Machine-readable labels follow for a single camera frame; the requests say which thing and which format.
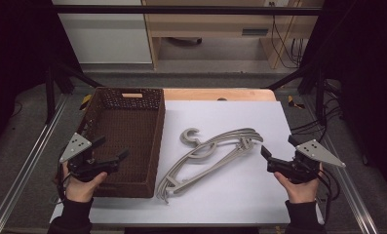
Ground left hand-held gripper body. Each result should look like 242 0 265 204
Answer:
58 132 121 183

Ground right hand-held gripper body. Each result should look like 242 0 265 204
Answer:
267 138 347 185

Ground brown woven basket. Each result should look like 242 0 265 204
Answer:
73 86 167 199

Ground grey plastic clothes hanger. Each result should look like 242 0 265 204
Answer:
155 127 264 205

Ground person's left hand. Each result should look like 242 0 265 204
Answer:
54 161 109 203

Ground person's right hand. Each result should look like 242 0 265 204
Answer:
273 163 325 204

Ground yellow and black clamp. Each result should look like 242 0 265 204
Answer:
79 94 94 111
287 95 306 110

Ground white board mat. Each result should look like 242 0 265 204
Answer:
49 99 326 226

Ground black curtain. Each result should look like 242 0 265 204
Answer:
301 0 387 200
0 0 83 159

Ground white cabinet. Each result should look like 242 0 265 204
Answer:
52 0 154 65

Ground light wooden desk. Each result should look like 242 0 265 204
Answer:
141 0 325 70

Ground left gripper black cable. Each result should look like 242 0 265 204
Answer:
56 171 72 204

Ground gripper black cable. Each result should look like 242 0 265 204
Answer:
317 168 342 223
56 171 72 204

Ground black floor cables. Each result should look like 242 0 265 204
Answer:
290 80 344 148

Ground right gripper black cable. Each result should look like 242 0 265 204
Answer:
317 168 342 223

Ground black metal frame leg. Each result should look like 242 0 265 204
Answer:
44 60 97 125
265 63 328 127

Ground aluminium rail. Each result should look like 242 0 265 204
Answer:
0 93 69 234
302 97 381 234

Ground bundle of hanging cables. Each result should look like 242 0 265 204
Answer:
269 1 308 70

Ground black horizontal frame bar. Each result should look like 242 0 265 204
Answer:
51 4 325 17

